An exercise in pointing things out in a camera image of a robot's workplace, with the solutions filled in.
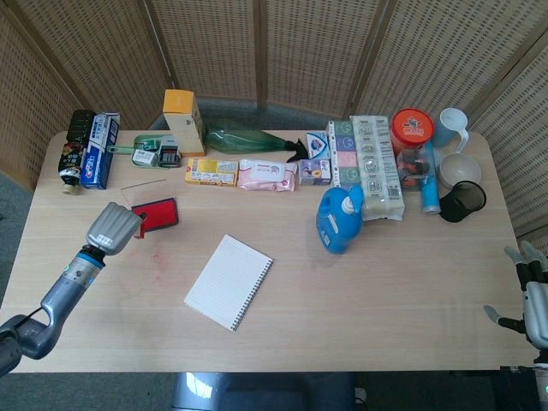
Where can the small green white box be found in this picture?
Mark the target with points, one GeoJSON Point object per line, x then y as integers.
{"type": "Point", "coordinates": [151, 143]}

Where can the pastel tissue pack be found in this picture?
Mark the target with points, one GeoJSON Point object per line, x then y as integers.
{"type": "Point", "coordinates": [344, 154]}

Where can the blue toothpaste box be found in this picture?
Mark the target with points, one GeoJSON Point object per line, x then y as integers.
{"type": "Point", "coordinates": [97, 158]}

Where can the long white plastic pack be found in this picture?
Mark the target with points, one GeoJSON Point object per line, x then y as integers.
{"type": "Point", "coordinates": [379, 171]}

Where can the blue detergent pump bottle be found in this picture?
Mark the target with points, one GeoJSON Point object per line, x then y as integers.
{"type": "Point", "coordinates": [338, 224]}

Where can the woven wooden folding screen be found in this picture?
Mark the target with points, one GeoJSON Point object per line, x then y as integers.
{"type": "Point", "coordinates": [299, 51]}

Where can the light blue mug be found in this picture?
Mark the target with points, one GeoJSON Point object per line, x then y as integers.
{"type": "Point", "coordinates": [449, 126]}

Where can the flat yellow box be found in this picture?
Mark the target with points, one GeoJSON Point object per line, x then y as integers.
{"type": "Point", "coordinates": [212, 172]}

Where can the tall cream yellow box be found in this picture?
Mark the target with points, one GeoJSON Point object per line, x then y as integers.
{"type": "Point", "coordinates": [184, 128]}

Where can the orange lid snack jar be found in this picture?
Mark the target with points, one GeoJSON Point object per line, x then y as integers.
{"type": "Point", "coordinates": [412, 126]}

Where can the blue cylinder tube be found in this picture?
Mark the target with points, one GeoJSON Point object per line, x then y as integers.
{"type": "Point", "coordinates": [429, 192]}

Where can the green plastic spray bottle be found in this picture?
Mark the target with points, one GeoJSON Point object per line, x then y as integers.
{"type": "Point", "coordinates": [240, 139]}

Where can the white blue soap box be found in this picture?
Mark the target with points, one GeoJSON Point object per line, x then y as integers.
{"type": "Point", "coordinates": [317, 145]}

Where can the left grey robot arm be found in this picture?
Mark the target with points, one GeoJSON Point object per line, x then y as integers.
{"type": "Point", "coordinates": [64, 295]}

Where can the beige bowl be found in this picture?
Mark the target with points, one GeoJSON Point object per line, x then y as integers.
{"type": "Point", "coordinates": [460, 169]}

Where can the pink wet wipes pack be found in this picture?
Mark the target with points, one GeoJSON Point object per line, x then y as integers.
{"type": "Point", "coordinates": [265, 175]}

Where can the red ink pad clear lid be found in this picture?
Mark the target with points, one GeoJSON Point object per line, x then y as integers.
{"type": "Point", "coordinates": [162, 212]}

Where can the dark glossy robot base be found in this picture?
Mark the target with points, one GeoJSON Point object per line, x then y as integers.
{"type": "Point", "coordinates": [257, 391]}

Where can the black mesh pen cup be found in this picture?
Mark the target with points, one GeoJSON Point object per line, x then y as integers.
{"type": "Point", "coordinates": [464, 201]}

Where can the clear plastic snack box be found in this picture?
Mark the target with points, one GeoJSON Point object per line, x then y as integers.
{"type": "Point", "coordinates": [411, 171]}

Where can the small purple box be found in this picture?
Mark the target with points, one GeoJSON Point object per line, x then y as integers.
{"type": "Point", "coordinates": [314, 172]}

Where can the dark tea bottle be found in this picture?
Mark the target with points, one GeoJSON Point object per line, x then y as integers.
{"type": "Point", "coordinates": [73, 150]}

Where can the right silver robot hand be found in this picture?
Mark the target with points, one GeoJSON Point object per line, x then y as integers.
{"type": "Point", "coordinates": [539, 308]}

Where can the white spiral notebook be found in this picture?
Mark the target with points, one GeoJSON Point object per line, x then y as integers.
{"type": "Point", "coordinates": [229, 282]}

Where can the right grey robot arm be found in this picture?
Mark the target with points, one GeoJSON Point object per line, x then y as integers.
{"type": "Point", "coordinates": [541, 381]}

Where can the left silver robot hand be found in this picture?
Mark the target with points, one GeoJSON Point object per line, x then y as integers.
{"type": "Point", "coordinates": [113, 229]}

